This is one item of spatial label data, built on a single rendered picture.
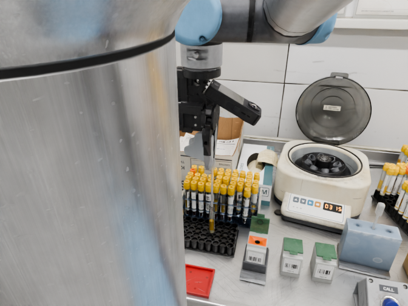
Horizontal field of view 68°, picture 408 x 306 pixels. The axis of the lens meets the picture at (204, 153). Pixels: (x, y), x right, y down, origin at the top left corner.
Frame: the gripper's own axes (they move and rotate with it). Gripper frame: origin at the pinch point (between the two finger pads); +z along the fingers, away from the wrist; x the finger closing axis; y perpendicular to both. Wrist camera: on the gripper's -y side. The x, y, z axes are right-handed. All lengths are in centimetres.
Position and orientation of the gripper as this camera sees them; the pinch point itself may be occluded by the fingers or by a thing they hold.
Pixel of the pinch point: (211, 163)
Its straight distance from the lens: 64.2
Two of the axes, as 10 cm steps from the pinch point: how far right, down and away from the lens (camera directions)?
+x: -2.2, 4.6, -8.6
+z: 0.0, 8.8, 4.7
